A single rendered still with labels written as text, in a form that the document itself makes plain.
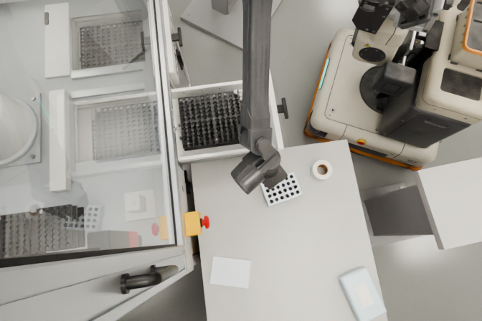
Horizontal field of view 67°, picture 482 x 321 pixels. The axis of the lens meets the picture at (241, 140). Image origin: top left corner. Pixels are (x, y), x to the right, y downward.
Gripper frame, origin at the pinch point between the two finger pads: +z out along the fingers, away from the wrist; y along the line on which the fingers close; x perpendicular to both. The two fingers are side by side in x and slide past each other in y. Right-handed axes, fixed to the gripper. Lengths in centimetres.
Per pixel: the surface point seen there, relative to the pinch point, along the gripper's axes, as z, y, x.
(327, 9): 94, -78, 111
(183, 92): 6.8, -40.8, -4.6
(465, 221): 24, 50, 49
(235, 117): 6.2, -22.6, 4.2
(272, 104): 3.7, -18.3, 16.1
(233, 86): 7.9, -32.9, 10.6
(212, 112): 5.8, -28.5, -1.0
